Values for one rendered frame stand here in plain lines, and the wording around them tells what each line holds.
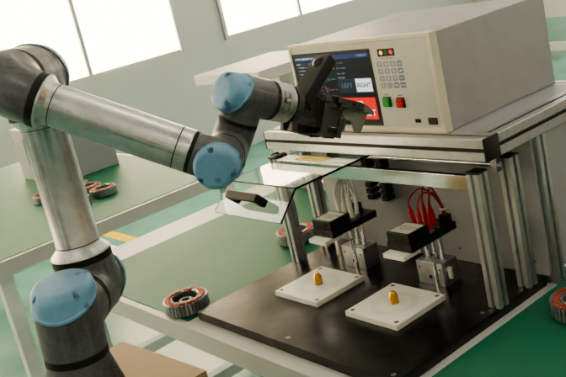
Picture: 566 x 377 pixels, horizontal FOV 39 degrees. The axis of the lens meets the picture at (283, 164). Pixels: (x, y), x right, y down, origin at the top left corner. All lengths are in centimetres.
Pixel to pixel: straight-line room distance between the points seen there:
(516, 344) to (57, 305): 83
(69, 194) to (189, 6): 550
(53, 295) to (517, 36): 108
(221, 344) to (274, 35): 582
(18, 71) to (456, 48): 83
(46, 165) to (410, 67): 73
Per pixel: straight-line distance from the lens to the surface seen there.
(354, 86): 178
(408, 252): 170
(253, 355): 173
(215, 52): 708
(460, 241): 189
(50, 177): 155
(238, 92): 142
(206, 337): 188
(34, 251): 297
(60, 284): 150
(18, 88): 140
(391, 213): 201
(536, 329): 162
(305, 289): 189
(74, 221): 157
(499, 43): 177
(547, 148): 174
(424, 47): 161
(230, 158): 132
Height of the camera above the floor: 151
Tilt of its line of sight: 14 degrees down
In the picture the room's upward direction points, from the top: 13 degrees counter-clockwise
